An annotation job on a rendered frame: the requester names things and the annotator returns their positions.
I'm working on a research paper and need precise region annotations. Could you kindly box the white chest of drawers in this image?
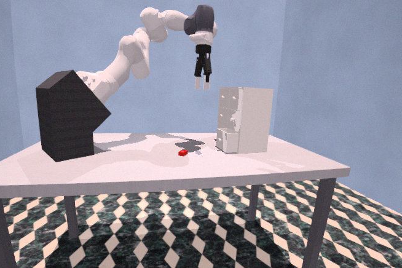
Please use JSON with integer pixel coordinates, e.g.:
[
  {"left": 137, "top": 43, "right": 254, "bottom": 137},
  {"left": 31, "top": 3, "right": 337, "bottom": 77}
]
[{"left": 219, "top": 87, "right": 274, "bottom": 154}]

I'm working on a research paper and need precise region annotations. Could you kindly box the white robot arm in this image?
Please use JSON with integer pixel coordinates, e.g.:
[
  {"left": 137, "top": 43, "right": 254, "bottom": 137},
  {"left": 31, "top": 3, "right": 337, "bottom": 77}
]
[{"left": 76, "top": 4, "right": 218, "bottom": 104}]

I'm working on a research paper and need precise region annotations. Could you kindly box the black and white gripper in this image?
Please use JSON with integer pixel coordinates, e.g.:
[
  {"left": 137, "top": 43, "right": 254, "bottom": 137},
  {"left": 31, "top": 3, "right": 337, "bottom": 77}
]
[{"left": 194, "top": 44, "right": 212, "bottom": 90}]

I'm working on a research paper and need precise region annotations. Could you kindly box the small red block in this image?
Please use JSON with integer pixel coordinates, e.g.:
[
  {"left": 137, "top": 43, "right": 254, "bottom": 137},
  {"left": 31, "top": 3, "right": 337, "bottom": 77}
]
[{"left": 178, "top": 150, "right": 188, "bottom": 156}]

